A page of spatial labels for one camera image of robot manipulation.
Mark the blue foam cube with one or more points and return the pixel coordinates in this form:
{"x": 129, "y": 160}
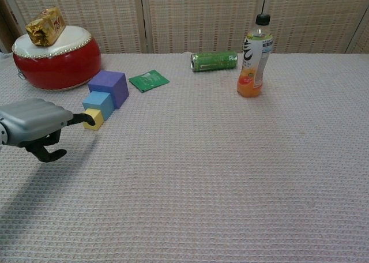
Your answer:
{"x": 96, "y": 101}

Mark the orange juice bottle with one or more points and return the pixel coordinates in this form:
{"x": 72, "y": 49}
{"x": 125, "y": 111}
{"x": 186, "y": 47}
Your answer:
{"x": 253, "y": 61}

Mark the gold foil snack packet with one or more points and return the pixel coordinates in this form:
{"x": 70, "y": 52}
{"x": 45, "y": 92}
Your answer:
{"x": 46, "y": 26}

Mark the bamboo folding screen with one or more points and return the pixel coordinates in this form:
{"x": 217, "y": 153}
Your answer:
{"x": 201, "y": 18}

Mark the red drum white skin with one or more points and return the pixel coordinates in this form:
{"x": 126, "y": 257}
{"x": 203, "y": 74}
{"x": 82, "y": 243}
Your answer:
{"x": 63, "y": 67}

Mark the brown wooden cabinet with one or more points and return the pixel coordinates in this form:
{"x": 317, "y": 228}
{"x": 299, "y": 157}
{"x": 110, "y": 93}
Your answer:
{"x": 6, "y": 29}

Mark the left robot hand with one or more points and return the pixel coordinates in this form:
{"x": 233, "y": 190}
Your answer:
{"x": 31, "y": 118}

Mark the purple foam cube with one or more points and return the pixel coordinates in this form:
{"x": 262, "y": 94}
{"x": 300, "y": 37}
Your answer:
{"x": 115, "y": 88}

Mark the green sachet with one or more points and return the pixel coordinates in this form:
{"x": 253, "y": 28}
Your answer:
{"x": 148, "y": 80}

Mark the yellow foam cube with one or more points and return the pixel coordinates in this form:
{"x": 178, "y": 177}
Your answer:
{"x": 99, "y": 118}

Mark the woven pale tablecloth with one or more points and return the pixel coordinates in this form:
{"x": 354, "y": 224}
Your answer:
{"x": 216, "y": 173}

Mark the green drink can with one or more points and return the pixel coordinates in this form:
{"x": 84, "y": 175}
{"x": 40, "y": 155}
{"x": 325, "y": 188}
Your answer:
{"x": 214, "y": 61}

